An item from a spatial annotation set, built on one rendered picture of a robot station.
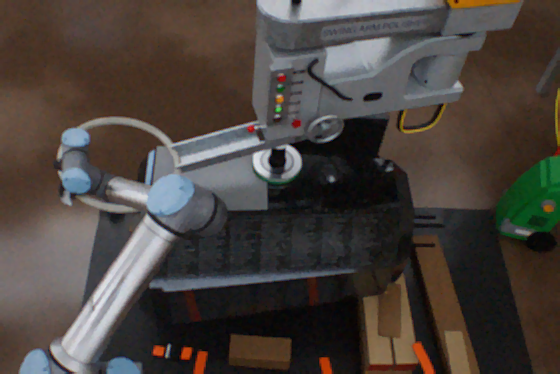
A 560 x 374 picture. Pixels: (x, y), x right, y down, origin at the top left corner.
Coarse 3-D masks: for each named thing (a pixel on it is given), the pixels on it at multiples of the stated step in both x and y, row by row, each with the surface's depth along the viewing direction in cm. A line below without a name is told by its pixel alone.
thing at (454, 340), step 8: (448, 336) 298; (456, 336) 299; (448, 344) 296; (456, 344) 296; (448, 352) 293; (456, 352) 293; (464, 352) 293; (448, 360) 291; (456, 360) 290; (464, 360) 291; (456, 368) 288; (464, 368) 288
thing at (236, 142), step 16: (240, 128) 242; (176, 144) 239; (192, 144) 241; (208, 144) 243; (224, 144) 242; (240, 144) 242; (256, 144) 236; (272, 144) 238; (192, 160) 239; (208, 160) 234; (224, 160) 237
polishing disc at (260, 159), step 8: (256, 152) 260; (264, 152) 260; (288, 152) 261; (296, 152) 261; (256, 160) 257; (264, 160) 257; (288, 160) 258; (296, 160) 259; (256, 168) 254; (264, 168) 255; (272, 168) 255; (280, 168) 255; (288, 168) 256; (296, 168) 256; (264, 176) 252; (272, 176) 252; (280, 176) 253; (288, 176) 253
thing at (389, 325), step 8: (392, 288) 301; (400, 288) 301; (384, 296) 298; (392, 296) 298; (400, 296) 299; (384, 304) 295; (392, 304) 296; (400, 304) 296; (384, 312) 292; (392, 312) 293; (400, 312) 293; (384, 320) 290; (392, 320) 290; (400, 320) 290; (384, 328) 287; (392, 328) 287; (400, 328) 288; (392, 336) 285; (400, 336) 285
